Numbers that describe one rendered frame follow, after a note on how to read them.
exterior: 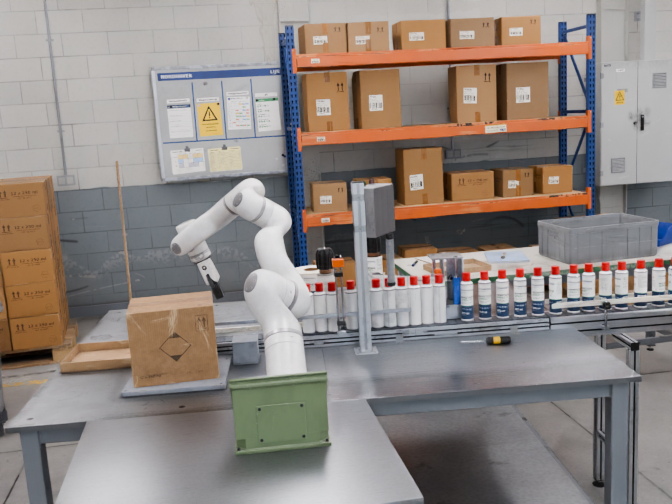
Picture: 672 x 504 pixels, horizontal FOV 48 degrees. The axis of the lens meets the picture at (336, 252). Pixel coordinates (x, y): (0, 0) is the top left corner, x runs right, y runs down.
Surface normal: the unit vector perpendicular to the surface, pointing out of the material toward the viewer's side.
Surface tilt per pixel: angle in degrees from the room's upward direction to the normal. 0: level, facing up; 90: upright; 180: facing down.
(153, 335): 90
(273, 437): 90
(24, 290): 89
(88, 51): 90
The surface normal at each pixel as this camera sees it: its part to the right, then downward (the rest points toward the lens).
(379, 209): 0.86, 0.04
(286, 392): 0.11, 0.17
